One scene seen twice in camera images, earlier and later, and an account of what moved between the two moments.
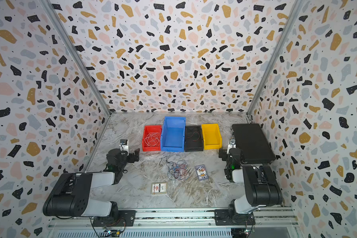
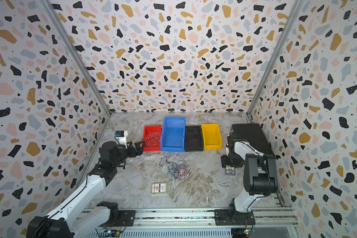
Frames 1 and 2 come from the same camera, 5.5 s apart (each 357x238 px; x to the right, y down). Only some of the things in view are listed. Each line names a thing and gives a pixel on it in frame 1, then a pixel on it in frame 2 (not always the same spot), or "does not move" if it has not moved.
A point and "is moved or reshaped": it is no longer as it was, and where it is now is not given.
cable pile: x=179 y=171 does not move
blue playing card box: x=202 y=172 is moved or reshaped
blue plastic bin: x=172 y=135 does not move
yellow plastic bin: x=212 y=138 does not move
